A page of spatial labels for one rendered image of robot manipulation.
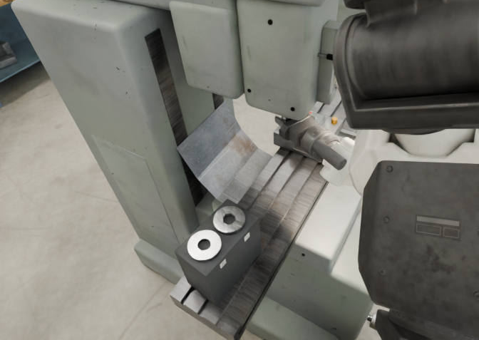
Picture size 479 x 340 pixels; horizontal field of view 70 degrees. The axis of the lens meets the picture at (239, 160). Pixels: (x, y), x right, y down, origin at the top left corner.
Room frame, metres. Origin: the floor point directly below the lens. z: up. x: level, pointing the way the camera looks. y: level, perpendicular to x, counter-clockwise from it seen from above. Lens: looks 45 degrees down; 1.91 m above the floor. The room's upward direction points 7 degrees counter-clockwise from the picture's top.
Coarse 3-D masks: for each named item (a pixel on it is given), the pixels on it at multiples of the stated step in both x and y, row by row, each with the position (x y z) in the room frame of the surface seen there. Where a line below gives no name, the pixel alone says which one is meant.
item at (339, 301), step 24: (360, 216) 0.77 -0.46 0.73; (288, 264) 0.64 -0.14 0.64; (336, 264) 0.58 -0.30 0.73; (288, 288) 0.64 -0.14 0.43; (312, 288) 0.57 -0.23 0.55; (336, 288) 0.52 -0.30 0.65; (360, 288) 0.48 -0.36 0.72; (312, 312) 0.56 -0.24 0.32; (336, 312) 0.51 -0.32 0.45; (360, 312) 0.46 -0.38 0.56; (336, 336) 0.49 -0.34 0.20
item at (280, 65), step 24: (240, 0) 0.79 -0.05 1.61; (264, 0) 0.76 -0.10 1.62; (336, 0) 0.82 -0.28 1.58; (240, 24) 0.79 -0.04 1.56; (264, 24) 0.75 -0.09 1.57; (288, 24) 0.71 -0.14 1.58; (312, 24) 0.71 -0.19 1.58; (264, 48) 0.75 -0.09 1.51; (288, 48) 0.71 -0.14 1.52; (312, 48) 0.71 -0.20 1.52; (264, 72) 0.75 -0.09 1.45; (288, 72) 0.71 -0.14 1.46; (312, 72) 0.72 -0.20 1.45; (264, 96) 0.76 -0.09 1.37; (288, 96) 0.71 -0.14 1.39; (312, 96) 0.73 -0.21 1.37
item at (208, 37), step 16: (176, 16) 0.88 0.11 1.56; (192, 16) 0.85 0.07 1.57; (208, 16) 0.82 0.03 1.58; (224, 16) 0.80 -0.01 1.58; (176, 32) 0.89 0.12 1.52; (192, 32) 0.86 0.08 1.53; (208, 32) 0.83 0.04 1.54; (224, 32) 0.80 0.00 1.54; (192, 48) 0.86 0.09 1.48; (208, 48) 0.83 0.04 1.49; (224, 48) 0.80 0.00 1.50; (240, 48) 0.82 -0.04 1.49; (192, 64) 0.87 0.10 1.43; (208, 64) 0.84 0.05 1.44; (224, 64) 0.80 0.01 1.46; (240, 64) 0.81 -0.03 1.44; (192, 80) 0.88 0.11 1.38; (208, 80) 0.84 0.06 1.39; (224, 80) 0.81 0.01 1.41; (240, 80) 0.81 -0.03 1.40
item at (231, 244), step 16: (224, 208) 0.59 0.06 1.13; (240, 208) 0.59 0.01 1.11; (208, 224) 0.55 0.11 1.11; (224, 224) 0.54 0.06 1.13; (240, 224) 0.53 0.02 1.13; (256, 224) 0.54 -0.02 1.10; (192, 240) 0.50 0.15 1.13; (208, 240) 0.50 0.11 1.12; (224, 240) 0.49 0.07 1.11; (240, 240) 0.49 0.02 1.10; (256, 240) 0.54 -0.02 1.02; (176, 256) 0.48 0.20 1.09; (192, 256) 0.45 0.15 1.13; (208, 256) 0.45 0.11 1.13; (224, 256) 0.45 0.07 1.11; (240, 256) 0.49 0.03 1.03; (256, 256) 0.53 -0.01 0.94; (192, 272) 0.44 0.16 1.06; (208, 272) 0.41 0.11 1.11; (224, 272) 0.44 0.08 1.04; (240, 272) 0.48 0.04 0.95; (208, 288) 0.40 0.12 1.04; (224, 288) 0.43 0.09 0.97
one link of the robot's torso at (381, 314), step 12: (384, 312) 0.18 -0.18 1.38; (384, 324) 0.15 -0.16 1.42; (396, 324) 0.14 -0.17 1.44; (408, 324) 0.13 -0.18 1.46; (384, 336) 0.13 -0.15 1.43; (396, 336) 0.11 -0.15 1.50; (408, 336) 0.11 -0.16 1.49; (420, 336) 0.11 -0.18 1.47; (432, 336) 0.11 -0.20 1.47; (444, 336) 0.11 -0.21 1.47
